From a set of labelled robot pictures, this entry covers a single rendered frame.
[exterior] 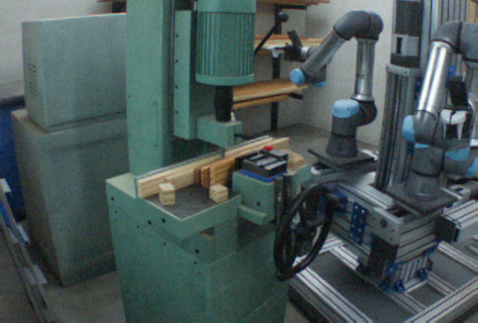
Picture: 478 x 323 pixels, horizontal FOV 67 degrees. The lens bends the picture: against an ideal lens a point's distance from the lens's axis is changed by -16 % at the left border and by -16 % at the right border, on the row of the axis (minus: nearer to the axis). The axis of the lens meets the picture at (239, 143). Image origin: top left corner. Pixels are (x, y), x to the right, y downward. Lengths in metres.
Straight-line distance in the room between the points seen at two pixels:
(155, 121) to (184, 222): 0.45
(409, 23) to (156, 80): 0.96
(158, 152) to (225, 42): 0.47
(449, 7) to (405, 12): 0.20
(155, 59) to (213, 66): 0.24
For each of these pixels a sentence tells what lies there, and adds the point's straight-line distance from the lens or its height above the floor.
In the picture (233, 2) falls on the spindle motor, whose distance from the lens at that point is 1.22.
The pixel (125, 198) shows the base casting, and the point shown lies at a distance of 1.52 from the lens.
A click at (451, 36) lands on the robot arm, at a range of 1.42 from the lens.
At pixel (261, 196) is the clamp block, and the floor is 0.92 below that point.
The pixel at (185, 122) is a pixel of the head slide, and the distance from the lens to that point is 1.38.
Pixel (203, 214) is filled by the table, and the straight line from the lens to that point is 1.15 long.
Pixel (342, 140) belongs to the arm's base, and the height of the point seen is 0.89.
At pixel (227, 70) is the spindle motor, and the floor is 1.24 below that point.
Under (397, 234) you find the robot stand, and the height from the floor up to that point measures 0.73.
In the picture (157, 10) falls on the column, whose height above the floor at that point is 1.42.
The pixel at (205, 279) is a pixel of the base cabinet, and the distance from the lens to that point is 1.30.
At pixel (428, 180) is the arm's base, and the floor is 0.89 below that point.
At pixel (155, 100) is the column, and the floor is 1.12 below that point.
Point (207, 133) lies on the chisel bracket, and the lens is 1.36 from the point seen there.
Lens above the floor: 1.43
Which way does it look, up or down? 18 degrees down
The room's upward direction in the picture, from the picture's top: 2 degrees clockwise
